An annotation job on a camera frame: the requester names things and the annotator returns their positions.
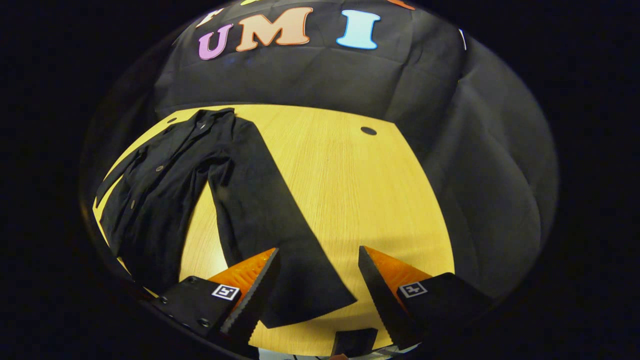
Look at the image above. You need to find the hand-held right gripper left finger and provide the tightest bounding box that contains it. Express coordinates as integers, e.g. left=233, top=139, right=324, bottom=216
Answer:
left=150, top=247, right=281, bottom=351

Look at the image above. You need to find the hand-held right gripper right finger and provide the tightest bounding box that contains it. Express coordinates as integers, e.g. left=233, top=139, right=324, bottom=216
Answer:
left=358, top=245, right=496, bottom=351

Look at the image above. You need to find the black button shirt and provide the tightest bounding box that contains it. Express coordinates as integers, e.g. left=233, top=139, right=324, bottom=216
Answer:
left=95, top=107, right=358, bottom=329

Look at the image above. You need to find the black backdrop cloth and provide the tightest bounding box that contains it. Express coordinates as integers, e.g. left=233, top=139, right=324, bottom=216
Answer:
left=82, top=0, right=558, bottom=301

